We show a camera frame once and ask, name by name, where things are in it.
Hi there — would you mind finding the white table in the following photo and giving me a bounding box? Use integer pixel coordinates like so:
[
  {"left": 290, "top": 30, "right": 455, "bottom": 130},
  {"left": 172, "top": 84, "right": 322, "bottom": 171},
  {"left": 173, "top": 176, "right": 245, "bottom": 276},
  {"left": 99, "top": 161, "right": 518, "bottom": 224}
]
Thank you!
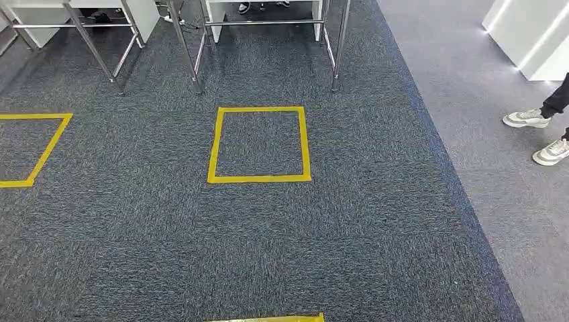
[{"left": 206, "top": 0, "right": 323, "bottom": 43}]

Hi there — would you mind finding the white display stand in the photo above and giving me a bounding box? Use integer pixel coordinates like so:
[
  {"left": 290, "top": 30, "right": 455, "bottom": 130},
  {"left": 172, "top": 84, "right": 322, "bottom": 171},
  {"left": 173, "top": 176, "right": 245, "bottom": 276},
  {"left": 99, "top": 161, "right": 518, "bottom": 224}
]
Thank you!
[{"left": 482, "top": 0, "right": 569, "bottom": 83}]

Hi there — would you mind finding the white desk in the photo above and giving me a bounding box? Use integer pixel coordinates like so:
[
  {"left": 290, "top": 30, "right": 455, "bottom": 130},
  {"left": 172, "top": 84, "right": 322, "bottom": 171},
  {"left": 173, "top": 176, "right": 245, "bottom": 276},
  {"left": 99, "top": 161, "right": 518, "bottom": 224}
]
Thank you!
[{"left": 6, "top": 0, "right": 161, "bottom": 49}]

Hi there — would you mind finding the person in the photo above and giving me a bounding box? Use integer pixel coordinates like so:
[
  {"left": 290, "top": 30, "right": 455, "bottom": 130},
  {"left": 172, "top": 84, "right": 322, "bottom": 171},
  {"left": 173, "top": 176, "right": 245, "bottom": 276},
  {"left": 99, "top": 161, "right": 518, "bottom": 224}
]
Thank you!
[
  {"left": 238, "top": 0, "right": 291, "bottom": 12},
  {"left": 87, "top": 9, "right": 113, "bottom": 24},
  {"left": 502, "top": 73, "right": 569, "bottom": 168}
]

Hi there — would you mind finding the steel frame table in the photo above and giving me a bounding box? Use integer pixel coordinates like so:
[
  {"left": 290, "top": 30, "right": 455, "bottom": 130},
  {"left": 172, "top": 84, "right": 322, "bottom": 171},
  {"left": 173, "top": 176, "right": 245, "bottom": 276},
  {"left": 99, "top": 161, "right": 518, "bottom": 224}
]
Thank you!
[{"left": 0, "top": 0, "right": 148, "bottom": 97}]

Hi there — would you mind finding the steel bench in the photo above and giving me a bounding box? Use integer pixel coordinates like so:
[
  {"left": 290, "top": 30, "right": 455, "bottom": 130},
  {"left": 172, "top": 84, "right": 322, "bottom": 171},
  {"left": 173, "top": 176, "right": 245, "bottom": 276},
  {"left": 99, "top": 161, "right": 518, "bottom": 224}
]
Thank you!
[{"left": 166, "top": 0, "right": 352, "bottom": 95}]

